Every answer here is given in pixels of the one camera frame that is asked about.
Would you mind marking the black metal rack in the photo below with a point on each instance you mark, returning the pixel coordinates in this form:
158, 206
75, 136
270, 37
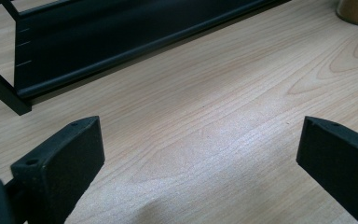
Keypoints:
105, 40

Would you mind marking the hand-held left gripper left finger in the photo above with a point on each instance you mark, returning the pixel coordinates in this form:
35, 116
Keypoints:
60, 165

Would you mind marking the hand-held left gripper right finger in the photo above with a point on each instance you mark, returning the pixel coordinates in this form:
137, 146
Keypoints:
341, 165

